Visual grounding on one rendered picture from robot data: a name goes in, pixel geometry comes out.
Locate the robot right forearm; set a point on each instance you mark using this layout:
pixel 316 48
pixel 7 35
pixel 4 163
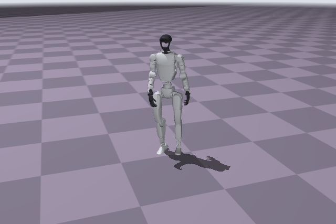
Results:
pixel 150 84

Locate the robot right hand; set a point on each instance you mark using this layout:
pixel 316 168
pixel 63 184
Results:
pixel 151 98

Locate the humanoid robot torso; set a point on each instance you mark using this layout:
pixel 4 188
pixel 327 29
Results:
pixel 166 69

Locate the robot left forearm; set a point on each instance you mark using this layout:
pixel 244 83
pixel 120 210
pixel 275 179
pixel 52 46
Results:
pixel 185 84

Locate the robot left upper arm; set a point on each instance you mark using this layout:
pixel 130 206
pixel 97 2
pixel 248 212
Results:
pixel 180 59

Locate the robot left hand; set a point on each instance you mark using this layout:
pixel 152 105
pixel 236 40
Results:
pixel 188 97

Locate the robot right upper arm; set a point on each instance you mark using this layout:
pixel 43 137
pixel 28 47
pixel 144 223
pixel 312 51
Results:
pixel 152 65

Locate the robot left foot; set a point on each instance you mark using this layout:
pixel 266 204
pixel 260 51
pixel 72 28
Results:
pixel 178 151

